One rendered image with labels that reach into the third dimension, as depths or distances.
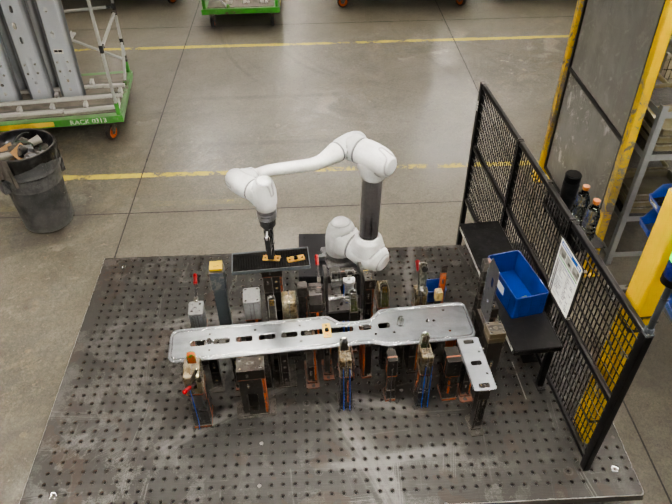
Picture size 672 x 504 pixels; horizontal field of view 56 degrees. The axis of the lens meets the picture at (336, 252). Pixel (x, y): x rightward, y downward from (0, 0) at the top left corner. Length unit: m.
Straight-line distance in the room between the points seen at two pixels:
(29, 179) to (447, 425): 3.54
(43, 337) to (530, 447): 3.15
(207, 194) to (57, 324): 1.69
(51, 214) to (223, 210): 1.32
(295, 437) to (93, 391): 1.01
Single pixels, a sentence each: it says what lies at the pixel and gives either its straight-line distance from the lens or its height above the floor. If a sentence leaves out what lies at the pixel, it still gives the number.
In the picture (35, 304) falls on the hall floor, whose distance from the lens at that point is 4.89.
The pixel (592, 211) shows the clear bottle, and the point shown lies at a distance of 2.76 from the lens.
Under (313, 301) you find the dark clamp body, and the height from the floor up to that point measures 1.04.
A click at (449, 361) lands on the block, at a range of 2.82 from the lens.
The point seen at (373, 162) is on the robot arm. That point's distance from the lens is 2.95.
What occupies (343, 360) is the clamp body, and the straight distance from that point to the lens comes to 2.71.
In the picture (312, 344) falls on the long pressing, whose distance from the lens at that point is 2.83.
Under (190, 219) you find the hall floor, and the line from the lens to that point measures 5.25.
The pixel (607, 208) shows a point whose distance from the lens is 4.58.
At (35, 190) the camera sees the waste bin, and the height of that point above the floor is 0.43.
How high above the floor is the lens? 3.14
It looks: 41 degrees down
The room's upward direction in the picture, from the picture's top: 1 degrees counter-clockwise
